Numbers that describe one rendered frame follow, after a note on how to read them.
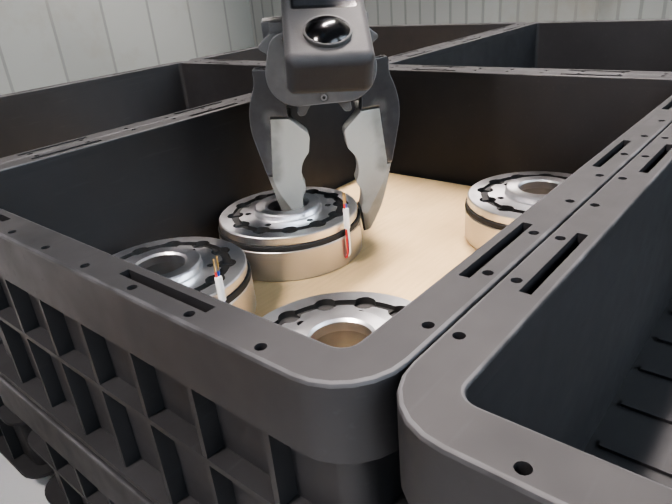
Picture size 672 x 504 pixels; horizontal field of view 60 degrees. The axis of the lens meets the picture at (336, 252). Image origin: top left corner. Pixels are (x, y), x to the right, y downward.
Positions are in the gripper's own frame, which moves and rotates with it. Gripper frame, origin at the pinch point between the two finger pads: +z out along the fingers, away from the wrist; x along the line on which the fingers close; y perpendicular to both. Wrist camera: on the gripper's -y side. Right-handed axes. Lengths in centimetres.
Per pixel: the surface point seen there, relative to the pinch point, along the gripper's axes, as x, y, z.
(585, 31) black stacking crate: -39, 41, -7
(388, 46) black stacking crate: -16, 64, -5
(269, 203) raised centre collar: 4.6, 0.9, -1.5
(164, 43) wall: 54, 243, 5
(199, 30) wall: 39, 259, 2
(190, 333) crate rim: 5.8, -25.7, -7.7
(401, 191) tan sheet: -7.0, 10.1, 2.1
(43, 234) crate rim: 12.5, -17.4, -8.0
